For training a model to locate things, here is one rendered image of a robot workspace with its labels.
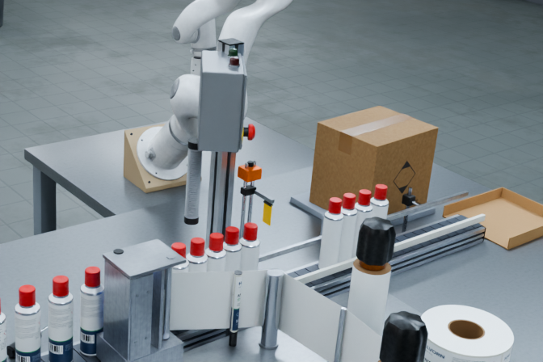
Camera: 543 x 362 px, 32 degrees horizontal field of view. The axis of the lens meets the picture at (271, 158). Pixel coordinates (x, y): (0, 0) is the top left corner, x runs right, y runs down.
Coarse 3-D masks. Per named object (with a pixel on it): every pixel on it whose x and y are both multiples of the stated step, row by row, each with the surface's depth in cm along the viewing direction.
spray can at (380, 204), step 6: (378, 186) 254; (384, 186) 254; (378, 192) 253; (384, 192) 253; (372, 198) 256; (378, 198) 253; (384, 198) 254; (372, 204) 254; (378, 204) 253; (384, 204) 253; (378, 210) 254; (384, 210) 254; (372, 216) 255; (378, 216) 254; (384, 216) 255
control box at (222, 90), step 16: (208, 64) 211; (224, 64) 212; (240, 64) 213; (208, 80) 206; (224, 80) 207; (240, 80) 207; (208, 96) 208; (224, 96) 208; (240, 96) 208; (208, 112) 209; (224, 112) 210; (240, 112) 210; (208, 128) 211; (224, 128) 211; (240, 128) 212; (208, 144) 212; (224, 144) 212; (240, 144) 213
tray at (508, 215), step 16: (496, 192) 315; (512, 192) 313; (448, 208) 300; (464, 208) 305; (480, 208) 307; (496, 208) 308; (512, 208) 309; (528, 208) 309; (496, 224) 297; (512, 224) 298; (528, 224) 299; (496, 240) 286; (512, 240) 281; (528, 240) 288
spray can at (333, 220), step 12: (336, 204) 242; (324, 216) 244; (336, 216) 243; (324, 228) 245; (336, 228) 244; (324, 240) 246; (336, 240) 245; (324, 252) 247; (336, 252) 247; (324, 264) 248
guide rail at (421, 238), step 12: (480, 216) 282; (444, 228) 272; (456, 228) 275; (408, 240) 263; (420, 240) 266; (336, 264) 246; (348, 264) 248; (300, 276) 239; (312, 276) 240; (324, 276) 244
